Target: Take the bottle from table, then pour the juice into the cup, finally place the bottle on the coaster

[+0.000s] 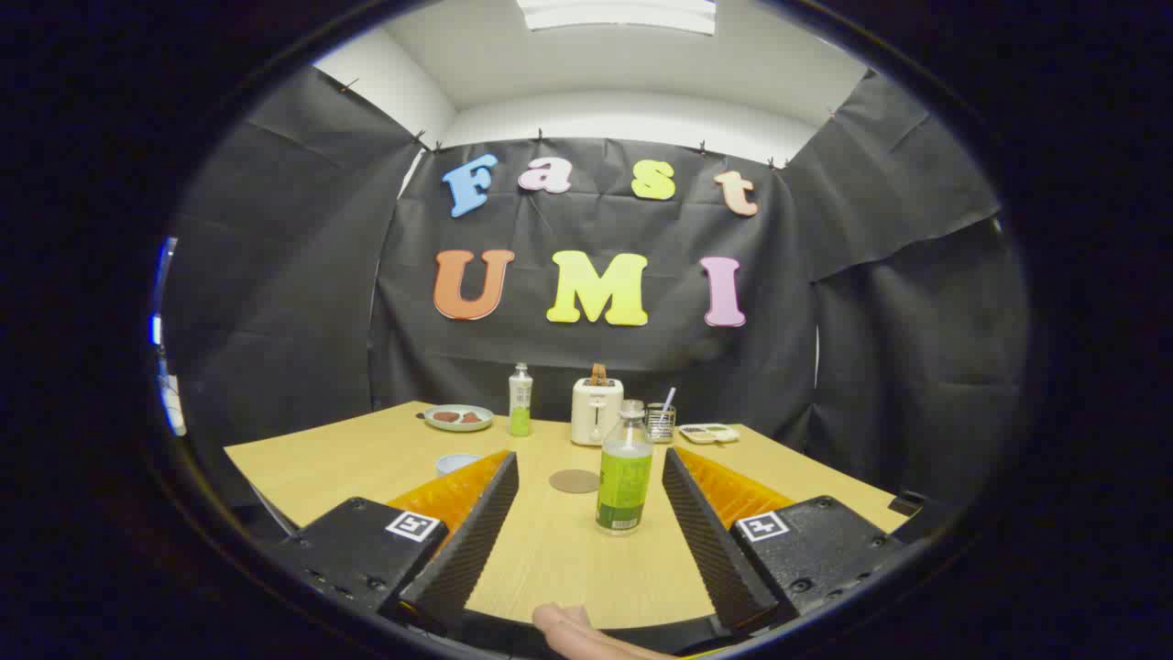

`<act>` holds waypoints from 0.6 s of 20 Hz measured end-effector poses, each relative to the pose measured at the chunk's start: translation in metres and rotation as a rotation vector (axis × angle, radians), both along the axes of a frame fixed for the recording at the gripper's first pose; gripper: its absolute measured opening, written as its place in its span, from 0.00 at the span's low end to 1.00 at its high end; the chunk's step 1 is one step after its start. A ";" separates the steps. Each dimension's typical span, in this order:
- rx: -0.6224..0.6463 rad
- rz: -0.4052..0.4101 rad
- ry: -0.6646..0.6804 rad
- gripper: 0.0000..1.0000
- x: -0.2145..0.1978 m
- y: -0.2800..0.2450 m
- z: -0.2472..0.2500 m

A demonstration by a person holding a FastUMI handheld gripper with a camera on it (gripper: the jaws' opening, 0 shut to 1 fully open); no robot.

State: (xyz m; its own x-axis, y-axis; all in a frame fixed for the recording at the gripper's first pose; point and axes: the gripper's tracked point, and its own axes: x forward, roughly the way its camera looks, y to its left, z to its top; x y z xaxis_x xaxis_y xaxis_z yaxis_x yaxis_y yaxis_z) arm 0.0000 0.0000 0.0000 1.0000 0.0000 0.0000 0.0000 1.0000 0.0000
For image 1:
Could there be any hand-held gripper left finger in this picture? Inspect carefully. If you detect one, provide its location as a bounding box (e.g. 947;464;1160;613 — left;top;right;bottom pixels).
270;449;521;635

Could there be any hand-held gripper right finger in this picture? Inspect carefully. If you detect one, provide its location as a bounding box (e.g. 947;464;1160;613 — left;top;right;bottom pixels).
662;446;908;635

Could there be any green juice bottle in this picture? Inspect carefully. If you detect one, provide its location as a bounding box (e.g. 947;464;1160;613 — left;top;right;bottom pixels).
596;400;654;535

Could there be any small green white-labelled bottle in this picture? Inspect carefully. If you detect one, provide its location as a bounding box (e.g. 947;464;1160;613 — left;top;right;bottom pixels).
509;362;534;437

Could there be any wooden table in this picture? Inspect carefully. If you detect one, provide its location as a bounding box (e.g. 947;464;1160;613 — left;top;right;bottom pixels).
225;401;910;631

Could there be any pale green plate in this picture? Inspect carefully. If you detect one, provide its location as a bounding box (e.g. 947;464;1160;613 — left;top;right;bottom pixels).
423;404;495;433

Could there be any white toaster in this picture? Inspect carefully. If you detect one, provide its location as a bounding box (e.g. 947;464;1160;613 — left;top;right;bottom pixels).
570;377;625;447

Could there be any white and blue device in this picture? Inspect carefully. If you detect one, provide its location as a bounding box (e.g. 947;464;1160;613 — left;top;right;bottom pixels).
149;236;187;437

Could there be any ceiling light panel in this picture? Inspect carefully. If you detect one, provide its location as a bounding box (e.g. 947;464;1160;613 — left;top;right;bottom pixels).
516;0;718;36

